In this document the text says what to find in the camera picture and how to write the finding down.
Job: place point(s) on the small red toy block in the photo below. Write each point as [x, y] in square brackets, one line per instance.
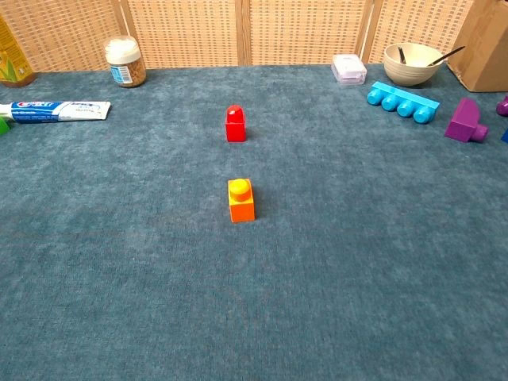
[235, 129]

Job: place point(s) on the small orange toy block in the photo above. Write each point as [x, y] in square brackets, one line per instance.
[242, 208]

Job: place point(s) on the clear plastic box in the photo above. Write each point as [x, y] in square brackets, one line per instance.
[349, 69]

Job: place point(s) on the woven bamboo folding screen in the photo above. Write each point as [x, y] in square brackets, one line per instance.
[190, 31]

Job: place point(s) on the long cyan toy block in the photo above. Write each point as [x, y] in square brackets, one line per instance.
[405, 99]

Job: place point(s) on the white-lidded glass jar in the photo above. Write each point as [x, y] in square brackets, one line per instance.
[125, 63]

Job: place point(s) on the beige bowl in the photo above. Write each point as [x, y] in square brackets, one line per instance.
[412, 75]

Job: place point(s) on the white blue toothpaste tube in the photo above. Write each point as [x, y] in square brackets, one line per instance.
[59, 110]

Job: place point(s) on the purple sloped toy block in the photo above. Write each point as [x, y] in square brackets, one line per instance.
[462, 121]

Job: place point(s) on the metal spoon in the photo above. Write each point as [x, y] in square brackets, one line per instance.
[446, 55]

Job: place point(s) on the blue four-stud toy block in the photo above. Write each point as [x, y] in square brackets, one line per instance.
[505, 136]

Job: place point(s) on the green two-stud toy block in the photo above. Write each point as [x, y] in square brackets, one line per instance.
[3, 126]

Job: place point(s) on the small purple toy block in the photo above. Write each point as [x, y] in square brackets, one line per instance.
[504, 106]

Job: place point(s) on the cardboard box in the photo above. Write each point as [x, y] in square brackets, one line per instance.
[484, 51]

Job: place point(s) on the yellow tea bottle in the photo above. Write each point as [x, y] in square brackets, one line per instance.
[12, 59]

